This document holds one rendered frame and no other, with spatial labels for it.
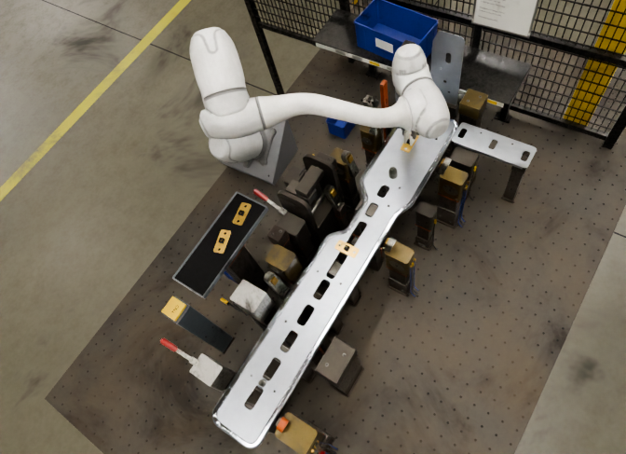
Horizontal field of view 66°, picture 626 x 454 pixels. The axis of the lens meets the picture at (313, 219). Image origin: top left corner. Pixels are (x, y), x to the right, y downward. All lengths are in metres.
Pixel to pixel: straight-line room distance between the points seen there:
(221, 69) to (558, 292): 1.43
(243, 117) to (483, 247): 1.10
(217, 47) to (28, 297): 2.45
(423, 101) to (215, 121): 0.60
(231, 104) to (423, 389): 1.18
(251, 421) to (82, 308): 1.88
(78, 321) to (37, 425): 0.59
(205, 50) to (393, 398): 1.32
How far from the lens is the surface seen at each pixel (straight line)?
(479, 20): 2.10
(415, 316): 1.92
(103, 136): 3.91
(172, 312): 1.62
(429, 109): 1.41
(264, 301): 1.59
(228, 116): 1.45
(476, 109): 1.94
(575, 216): 2.18
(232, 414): 1.65
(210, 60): 1.46
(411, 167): 1.85
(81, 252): 3.46
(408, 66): 1.49
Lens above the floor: 2.55
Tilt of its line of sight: 61 degrees down
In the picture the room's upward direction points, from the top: 21 degrees counter-clockwise
